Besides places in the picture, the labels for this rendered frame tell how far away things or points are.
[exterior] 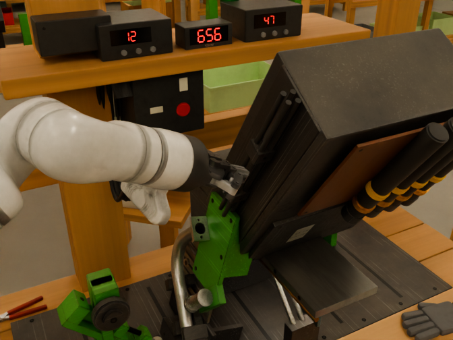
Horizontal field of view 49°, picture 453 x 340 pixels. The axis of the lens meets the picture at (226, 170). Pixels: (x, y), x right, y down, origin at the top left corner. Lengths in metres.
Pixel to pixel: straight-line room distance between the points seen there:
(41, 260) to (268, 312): 1.99
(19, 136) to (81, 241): 0.87
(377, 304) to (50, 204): 2.64
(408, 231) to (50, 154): 1.42
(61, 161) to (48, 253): 2.68
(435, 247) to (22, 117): 1.40
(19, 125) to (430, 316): 1.12
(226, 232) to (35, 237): 2.37
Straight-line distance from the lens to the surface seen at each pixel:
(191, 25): 1.16
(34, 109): 0.52
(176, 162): 0.60
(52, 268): 3.03
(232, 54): 1.17
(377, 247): 1.61
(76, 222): 1.34
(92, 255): 1.41
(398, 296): 1.46
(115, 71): 1.07
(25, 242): 3.30
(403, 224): 1.78
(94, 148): 0.50
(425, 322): 1.38
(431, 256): 1.67
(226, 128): 1.48
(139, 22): 1.10
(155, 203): 0.63
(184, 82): 1.15
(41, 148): 0.49
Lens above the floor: 1.84
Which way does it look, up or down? 29 degrees down
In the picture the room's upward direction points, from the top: straight up
